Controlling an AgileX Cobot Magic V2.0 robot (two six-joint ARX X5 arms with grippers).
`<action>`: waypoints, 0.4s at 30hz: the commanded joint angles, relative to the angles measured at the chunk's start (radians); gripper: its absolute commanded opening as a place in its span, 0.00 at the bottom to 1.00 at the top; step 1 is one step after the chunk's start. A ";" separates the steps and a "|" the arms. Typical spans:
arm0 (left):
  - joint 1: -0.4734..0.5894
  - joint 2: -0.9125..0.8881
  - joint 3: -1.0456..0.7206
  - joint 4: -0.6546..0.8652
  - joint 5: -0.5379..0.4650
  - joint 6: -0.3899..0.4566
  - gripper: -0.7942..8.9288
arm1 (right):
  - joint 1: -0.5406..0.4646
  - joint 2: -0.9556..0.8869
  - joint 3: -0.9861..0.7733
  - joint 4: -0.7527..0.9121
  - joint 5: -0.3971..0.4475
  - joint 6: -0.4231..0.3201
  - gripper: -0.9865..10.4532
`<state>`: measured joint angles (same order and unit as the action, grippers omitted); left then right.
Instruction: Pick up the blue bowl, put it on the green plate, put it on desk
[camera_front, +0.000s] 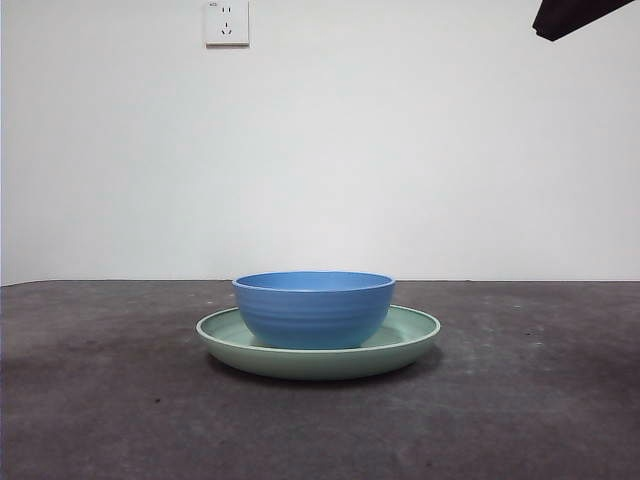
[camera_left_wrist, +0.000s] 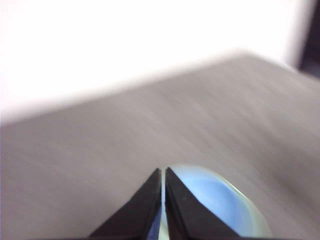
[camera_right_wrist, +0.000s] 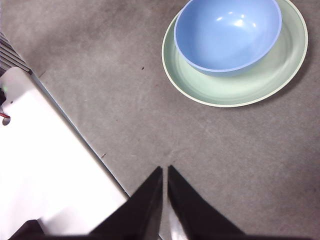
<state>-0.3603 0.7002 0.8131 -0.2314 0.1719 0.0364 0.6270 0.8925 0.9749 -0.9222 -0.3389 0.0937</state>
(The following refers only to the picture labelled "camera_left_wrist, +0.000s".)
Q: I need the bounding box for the pale green plate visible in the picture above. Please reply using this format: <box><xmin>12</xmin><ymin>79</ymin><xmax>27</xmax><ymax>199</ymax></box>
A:
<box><xmin>157</xmin><ymin>162</ymin><xmax>273</xmax><ymax>240</ymax></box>

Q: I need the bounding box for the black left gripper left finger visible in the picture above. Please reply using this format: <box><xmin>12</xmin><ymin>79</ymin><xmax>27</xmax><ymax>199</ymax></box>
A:
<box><xmin>88</xmin><ymin>167</ymin><xmax>163</xmax><ymax>238</ymax></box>

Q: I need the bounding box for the dark upright structure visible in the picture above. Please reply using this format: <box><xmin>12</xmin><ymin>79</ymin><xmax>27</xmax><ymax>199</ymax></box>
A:
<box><xmin>298</xmin><ymin>0</ymin><xmax>320</xmax><ymax>81</ymax></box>

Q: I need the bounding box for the blue ribbed bowl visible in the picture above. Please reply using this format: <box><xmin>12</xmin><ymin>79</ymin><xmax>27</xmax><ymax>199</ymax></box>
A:
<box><xmin>147</xmin><ymin>167</ymin><xmax>253</xmax><ymax>240</ymax></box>

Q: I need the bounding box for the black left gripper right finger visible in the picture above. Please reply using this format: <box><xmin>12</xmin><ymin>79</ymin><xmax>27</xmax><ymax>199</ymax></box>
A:
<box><xmin>163</xmin><ymin>166</ymin><xmax>243</xmax><ymax>239</ymax></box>

